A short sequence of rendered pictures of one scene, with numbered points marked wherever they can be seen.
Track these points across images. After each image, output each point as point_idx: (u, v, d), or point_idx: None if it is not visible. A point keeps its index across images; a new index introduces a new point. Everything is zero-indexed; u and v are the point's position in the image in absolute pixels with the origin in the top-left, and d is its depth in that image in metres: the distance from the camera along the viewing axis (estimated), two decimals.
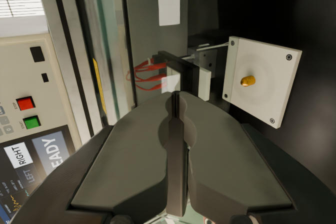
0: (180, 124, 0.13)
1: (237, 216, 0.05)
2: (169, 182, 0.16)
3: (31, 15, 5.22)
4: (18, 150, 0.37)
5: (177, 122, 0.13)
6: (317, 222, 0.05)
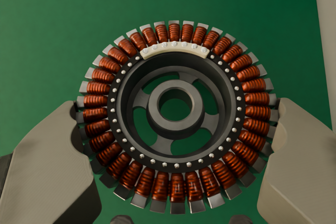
0: None
1: (237, 216, 0.05)
2: None
3: None
4: None
5: None
6: None
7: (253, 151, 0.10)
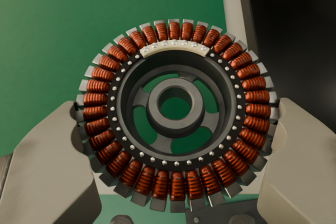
0: None
1: (237, 216, 0.05)
2: None
3: None
4: None
5: None
6: None
7: (254, 149, 0.10)
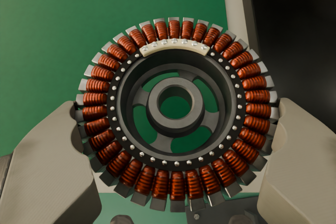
0: None
1: (237, 216, 0.05)
2: None
3: None
4: None
5: None
6: None
7: (254, 149, 0.10)
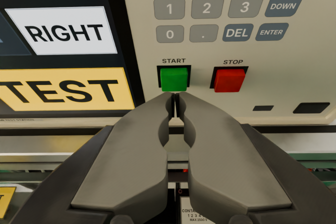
0: None
1: (237, 216, 0.05)
2: None
3: None
4: (86, 35, 0.11)
5: None
6: (317, 222, 0.05)
7: None
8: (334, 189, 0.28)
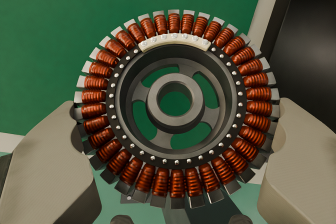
0: None
1: (237, 216, 0.05)
2: None
3: None
4: None
5: None
6: None
7: (254, 148, 0.10)
8: None
